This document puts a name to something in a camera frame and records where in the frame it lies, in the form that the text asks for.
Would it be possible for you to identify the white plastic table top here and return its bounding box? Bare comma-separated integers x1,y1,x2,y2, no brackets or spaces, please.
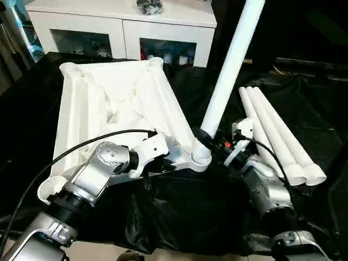
36,57,213,204

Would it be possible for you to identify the black plastic mat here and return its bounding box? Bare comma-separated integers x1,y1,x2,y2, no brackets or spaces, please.
0,51,348,261

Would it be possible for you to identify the dark bag of small parts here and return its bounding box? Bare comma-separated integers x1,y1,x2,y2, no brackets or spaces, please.
135,0,165,15

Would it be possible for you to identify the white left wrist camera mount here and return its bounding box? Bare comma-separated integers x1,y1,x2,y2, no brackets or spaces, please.
127,133,171,180

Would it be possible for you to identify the blue and white tube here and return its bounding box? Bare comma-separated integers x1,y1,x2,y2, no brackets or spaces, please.
5,0,46,63

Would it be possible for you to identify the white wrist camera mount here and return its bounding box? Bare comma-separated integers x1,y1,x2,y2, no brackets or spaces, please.
224,117,255,164
127,133,171,180

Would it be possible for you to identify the white sideboard cabinet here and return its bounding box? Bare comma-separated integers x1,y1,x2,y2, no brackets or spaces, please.
27,0,218,67

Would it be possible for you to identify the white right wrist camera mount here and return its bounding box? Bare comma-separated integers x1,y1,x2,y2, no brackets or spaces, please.
224,117,255,164

